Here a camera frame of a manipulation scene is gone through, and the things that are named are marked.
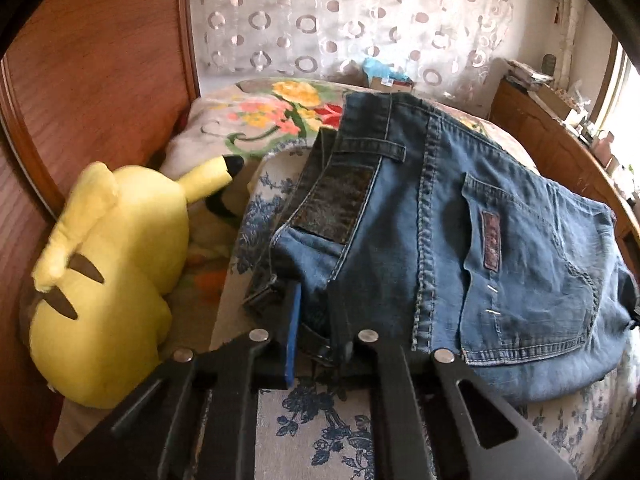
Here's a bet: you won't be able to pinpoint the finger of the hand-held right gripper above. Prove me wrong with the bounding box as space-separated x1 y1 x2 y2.
618 265 640 333

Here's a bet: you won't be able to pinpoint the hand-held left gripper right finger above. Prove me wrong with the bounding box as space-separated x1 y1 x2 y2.
327 280 578 480

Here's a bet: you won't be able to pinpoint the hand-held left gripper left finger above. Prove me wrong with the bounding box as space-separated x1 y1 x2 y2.
56 283 303 480

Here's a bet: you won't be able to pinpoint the blue denim pants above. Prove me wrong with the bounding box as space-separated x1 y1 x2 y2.
242 91 640 406

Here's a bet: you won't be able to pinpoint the blue floral pillow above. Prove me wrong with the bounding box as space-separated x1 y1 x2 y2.
210 152 640 480

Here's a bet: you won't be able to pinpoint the yellow plush toy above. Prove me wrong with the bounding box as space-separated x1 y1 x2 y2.
19 155 245 408

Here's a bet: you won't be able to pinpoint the wooden cabinet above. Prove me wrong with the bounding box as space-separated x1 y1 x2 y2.
487 77 640 261

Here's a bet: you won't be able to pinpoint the window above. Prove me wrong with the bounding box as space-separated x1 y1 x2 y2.
585 40 640 136

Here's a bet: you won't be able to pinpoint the cardboard box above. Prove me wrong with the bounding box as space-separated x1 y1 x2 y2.
530 84 582 122

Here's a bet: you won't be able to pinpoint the colourful floral pillow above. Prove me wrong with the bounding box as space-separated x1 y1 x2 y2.
165 77 501 271

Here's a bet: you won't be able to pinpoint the stack of papers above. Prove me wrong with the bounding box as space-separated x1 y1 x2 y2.
502 59 556 93

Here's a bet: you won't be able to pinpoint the light blue plastic bag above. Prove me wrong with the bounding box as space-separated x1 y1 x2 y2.
361 57 402 82

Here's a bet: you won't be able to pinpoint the sheer curtain with circles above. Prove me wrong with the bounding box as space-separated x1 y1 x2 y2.
187 0 571 121

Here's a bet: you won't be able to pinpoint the wooden headboard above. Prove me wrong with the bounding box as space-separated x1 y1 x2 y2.
0 0 203 461

